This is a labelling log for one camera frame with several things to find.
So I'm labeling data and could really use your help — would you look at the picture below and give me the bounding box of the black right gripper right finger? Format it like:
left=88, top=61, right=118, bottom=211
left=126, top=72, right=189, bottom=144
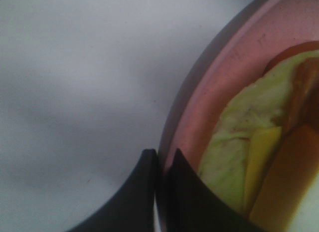
left=161, top=149, right=254, bottom=232

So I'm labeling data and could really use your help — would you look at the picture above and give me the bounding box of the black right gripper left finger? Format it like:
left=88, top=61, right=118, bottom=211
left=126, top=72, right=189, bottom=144
left=71, top=149, right=158, bottom=232

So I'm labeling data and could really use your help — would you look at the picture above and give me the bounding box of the white bread sandwich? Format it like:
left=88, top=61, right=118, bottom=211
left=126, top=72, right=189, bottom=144
left=198, top=41, right=319, bottom=232

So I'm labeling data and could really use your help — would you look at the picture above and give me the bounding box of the pink round plate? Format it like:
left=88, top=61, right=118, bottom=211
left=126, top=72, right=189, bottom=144
left=157, top=0, right=319, bottom=232

